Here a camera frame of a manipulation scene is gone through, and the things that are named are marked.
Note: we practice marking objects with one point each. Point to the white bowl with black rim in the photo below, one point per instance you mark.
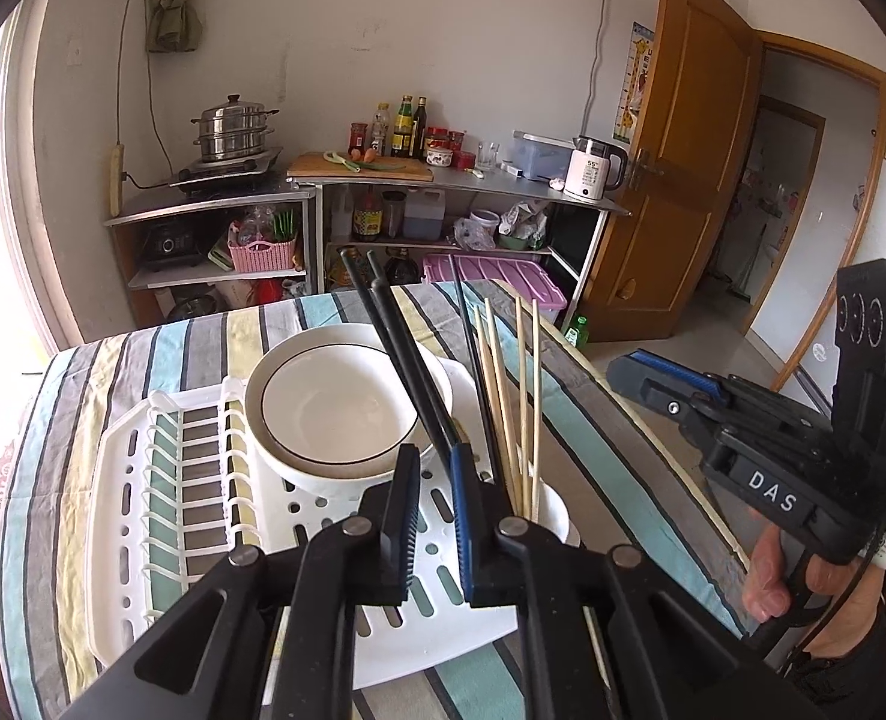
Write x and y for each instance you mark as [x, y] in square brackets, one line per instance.
[323, 484]
[330, 405]

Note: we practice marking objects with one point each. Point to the wooden cutting board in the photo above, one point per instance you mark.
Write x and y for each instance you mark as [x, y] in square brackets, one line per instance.
[338, 169]

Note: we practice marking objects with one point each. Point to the beige power strip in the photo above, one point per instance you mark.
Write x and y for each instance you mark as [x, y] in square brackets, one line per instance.
[118, 180]

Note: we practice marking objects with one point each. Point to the red lid sauce jar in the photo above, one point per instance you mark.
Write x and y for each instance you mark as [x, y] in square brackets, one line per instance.
[358, 140]

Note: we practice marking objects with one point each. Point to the wall poster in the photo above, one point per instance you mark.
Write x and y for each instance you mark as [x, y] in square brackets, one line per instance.
[633, 90]

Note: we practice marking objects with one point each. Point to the person's right forearm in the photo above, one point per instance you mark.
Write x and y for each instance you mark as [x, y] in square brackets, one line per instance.
[848, 671]

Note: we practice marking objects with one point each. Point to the person's right hand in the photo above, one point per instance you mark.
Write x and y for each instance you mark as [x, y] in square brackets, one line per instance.
[766, 577]

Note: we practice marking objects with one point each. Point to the striped tablecloth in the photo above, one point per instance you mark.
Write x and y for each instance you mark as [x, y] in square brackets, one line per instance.
[623, 465]

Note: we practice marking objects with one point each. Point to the pink lid storage box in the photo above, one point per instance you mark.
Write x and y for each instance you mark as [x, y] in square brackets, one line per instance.
[503, 277]

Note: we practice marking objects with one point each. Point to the red chili jar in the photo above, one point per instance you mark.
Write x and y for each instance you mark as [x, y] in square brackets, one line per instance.
[436, 137]
[456, 140]

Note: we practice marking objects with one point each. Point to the white utensil cup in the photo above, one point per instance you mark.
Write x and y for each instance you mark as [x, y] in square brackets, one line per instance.
[552, 514]

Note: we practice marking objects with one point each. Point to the white plastic tub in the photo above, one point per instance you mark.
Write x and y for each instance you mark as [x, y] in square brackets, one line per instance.
[486, 220]

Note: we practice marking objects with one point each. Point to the bundle of food bags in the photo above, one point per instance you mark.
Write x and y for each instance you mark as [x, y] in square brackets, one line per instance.
[525, 219]

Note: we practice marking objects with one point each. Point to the steel steamer pot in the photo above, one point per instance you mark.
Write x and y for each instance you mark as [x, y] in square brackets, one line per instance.
[233, 131]

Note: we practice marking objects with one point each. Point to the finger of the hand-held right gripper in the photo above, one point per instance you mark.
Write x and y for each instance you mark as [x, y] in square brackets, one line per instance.
[675, 366]
[660, 390]

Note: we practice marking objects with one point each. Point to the dark round bottle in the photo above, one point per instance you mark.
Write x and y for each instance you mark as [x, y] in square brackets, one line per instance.
[400, 268]

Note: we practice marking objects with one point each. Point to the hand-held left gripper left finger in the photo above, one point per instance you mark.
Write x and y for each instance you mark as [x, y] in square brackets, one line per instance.
[405, 517]

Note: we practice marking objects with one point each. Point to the small red cup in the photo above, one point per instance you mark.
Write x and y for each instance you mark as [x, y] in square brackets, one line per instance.
[465, 160]

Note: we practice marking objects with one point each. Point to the green utensils bundle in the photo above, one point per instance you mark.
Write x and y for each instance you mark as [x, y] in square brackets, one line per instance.
[284, 225]

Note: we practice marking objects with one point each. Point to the yellow label sauce bottle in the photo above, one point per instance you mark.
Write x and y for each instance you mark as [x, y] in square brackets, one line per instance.
[402, 131]

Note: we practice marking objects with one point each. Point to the white plastic dish rack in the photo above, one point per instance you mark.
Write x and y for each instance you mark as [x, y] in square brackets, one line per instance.
[443, 637]

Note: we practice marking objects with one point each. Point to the red plastic bag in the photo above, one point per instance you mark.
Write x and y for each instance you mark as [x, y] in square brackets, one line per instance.
[267, 292]

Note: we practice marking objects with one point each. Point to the wooden chopstick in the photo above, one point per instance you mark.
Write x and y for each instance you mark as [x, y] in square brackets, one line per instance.
[495, 405]
[504, 397]
[535, 405]
[522, 405]

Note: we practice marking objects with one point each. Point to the black chopstick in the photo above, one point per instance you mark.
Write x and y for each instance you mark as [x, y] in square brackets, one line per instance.
[480, 375]
[405, 322]
[390, 337]

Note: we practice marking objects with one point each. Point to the pink woven basket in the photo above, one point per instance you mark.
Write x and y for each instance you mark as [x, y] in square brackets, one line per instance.
[263, 256]

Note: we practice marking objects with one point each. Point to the white electric kettle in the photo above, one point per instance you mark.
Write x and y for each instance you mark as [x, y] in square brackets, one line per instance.
[589, 172]

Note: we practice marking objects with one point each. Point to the green flat box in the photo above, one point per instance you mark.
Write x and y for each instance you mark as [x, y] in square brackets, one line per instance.
[220, 255]

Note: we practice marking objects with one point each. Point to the translucent oil jug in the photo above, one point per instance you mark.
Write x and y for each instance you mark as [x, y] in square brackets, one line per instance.
[423, 219]

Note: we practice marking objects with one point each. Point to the green scallion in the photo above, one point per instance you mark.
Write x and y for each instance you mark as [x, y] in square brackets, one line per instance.
[338, 160]

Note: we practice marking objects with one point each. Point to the red cap sauce bottle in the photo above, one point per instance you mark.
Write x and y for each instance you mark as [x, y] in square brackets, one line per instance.
[367, 221]

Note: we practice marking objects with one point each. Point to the wooden door frame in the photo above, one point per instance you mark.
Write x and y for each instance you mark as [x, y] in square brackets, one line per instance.
[874, 165]

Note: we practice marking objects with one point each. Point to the low metal shelf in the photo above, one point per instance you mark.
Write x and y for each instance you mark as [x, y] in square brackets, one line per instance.
[210, 206]

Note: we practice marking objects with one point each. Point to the black kitchen appliance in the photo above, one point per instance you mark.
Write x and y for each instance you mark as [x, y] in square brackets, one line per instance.
[167, 246]

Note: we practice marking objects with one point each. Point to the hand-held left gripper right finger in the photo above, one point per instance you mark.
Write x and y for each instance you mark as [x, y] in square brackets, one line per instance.
[462, 525]

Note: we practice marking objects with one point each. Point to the green glass bottle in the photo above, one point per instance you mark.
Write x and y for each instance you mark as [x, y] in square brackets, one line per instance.
[577, 334]

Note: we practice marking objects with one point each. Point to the wooden door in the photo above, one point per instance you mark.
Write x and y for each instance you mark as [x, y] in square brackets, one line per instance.
[683, 165]

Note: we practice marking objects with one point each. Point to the clear drinking glass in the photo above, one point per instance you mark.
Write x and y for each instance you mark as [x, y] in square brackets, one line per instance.
[488, 157]

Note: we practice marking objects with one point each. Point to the dark glass bottle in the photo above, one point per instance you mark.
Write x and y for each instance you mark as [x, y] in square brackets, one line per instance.
[421, 131]

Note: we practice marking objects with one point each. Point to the crumpled plastic bag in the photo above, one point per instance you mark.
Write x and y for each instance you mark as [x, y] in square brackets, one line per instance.
[469, 236]

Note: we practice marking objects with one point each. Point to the clear plastic storage container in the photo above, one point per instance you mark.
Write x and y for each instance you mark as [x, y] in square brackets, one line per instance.
[540, 157]

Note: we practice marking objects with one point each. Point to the black induction cooker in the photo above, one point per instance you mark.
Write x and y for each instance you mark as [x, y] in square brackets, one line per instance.
[225, 174]

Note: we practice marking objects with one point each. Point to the tall metal shelf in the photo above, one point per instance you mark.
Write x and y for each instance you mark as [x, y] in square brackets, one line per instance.
[488, 186]

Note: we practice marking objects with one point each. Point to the dark storage jar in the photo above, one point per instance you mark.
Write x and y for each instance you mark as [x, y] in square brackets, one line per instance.
[393, 217]

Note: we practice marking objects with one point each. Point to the floral ceramic jar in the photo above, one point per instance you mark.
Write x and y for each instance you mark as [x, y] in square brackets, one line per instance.
[439, 158]

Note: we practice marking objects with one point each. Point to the green bowl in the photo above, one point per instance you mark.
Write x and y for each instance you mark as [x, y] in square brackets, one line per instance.
[514, 241]

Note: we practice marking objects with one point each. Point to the steel mixing bowl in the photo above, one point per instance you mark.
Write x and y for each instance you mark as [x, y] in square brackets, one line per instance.
[194, 307]

